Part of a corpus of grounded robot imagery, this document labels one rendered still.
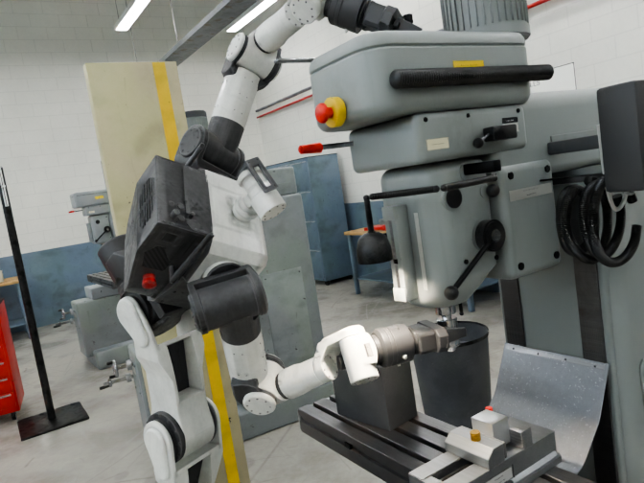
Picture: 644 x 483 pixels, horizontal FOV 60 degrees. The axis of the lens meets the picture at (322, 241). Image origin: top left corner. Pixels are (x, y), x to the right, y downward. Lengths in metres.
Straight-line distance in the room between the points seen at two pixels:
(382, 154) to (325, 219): 7.39
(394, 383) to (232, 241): 0.65
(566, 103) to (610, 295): 0.48
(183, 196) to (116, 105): 1.57
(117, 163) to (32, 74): 7.61
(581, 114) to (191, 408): 1.26
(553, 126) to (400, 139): 0.44
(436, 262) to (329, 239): 7.44
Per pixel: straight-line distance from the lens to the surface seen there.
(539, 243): 1.39
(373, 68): 1.10
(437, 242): 1.20
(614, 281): 1.54
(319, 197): 8.55
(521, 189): 1.34
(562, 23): 6.18
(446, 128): 1.18
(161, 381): 1.58
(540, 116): 1.43
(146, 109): 2.82
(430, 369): 3.30
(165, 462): 1.61
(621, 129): 1.25
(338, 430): 1.69
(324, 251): 8.58
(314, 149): 1.23
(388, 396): 1.61
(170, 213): 1.20
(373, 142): 1.23
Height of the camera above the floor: 1.63
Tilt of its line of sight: 6 degrees down
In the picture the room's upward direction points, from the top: 9 degrees counter-clockwise
